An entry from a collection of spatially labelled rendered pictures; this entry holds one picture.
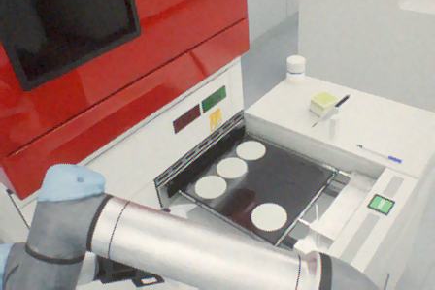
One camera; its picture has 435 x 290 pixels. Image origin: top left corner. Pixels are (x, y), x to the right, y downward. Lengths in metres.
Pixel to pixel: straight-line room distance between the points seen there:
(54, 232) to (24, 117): 0.38
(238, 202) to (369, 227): 0.38
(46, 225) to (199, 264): 0.19
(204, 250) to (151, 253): 0.06
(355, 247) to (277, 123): 0.54
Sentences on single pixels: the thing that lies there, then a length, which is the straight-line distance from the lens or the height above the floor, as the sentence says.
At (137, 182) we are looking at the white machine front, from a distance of 1.18.
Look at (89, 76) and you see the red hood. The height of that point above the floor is 1.41.
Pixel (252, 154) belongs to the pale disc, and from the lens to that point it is 1.37.
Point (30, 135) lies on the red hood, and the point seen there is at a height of 1.35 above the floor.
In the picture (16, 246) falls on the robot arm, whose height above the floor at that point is 1.35.
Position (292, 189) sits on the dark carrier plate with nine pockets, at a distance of 1.25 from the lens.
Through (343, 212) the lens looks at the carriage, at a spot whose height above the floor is 0.88.
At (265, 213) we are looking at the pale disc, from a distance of 1.18.
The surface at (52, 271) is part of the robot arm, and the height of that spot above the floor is 1.40.
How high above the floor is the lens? 1.80
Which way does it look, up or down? 37 degrees down
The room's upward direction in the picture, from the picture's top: 7 degrees counter-clockwise
